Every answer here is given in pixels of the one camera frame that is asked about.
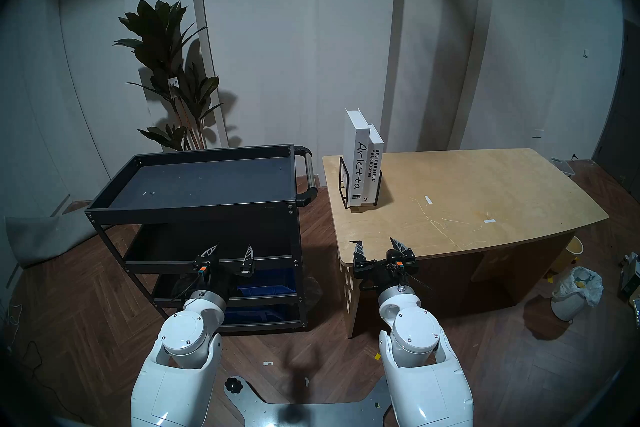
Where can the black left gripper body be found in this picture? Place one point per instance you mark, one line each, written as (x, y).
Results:
(222, 273)

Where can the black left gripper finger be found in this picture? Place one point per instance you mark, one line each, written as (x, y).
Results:
(209, 256)
(248, 263)

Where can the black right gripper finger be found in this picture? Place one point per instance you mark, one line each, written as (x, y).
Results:
(358, 251)
(401, 253)

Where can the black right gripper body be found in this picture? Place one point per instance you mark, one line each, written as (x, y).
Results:
(382, 273)

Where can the white Arietta book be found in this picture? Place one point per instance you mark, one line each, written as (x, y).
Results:
(355, 141)

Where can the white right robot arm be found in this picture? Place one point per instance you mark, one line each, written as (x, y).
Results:
(420, 356)

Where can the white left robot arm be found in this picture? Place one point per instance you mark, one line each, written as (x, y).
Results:
(175, 381)

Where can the small blue storage bin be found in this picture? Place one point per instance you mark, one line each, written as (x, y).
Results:
(265, 283)

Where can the wide blue storage bin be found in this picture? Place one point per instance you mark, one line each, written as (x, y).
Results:
(265, 316)

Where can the black metal utility cart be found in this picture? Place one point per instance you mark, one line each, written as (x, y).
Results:
(200, 181)

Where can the white Design Hotels yearbook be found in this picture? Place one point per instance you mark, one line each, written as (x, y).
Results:
(376, 166)

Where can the light wooden table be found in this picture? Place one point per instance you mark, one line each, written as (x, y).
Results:
(475, 181)

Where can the black base knob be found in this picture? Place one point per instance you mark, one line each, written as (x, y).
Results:
(233, 385)

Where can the yellow paper cup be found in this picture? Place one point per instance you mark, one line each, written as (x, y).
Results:
(574, 248)

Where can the white bagged trash bin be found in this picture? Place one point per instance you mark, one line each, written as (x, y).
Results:
(570, 298)

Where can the tall green potted plant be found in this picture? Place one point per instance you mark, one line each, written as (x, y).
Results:
(160, 31)

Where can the cardboard box clutter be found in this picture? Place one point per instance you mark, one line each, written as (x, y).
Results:
(631, 276)

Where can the grey metal robot base plate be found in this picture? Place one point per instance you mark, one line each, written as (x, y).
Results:
(260, 411)

